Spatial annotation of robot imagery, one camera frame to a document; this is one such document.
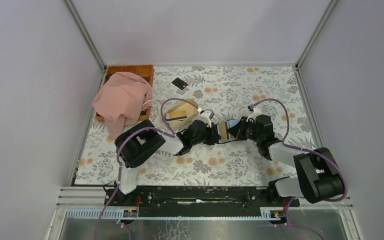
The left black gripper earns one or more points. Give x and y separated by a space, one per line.
213 137

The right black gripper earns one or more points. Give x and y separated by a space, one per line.
237 130

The black card holder wallet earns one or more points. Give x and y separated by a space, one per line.
229 131

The grey striped credit card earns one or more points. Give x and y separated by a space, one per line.
173 116

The black credit card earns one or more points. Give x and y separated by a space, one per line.
179 83

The gold striped credit card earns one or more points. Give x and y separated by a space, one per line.
184 115

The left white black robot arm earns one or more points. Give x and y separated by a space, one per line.
135 146

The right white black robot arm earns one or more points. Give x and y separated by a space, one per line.
317 175

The beige oval tray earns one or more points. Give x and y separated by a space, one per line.
192 112

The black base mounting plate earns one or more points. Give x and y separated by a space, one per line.
188 198

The wooden compartment box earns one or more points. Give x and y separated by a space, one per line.
144 71

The pink cloth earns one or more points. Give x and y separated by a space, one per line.
121 100

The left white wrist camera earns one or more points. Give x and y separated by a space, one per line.
206 116

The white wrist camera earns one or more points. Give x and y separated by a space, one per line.
254 113
206 116

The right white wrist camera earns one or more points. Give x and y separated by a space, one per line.
254 113

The aluminium front rail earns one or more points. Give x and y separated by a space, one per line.
247 214

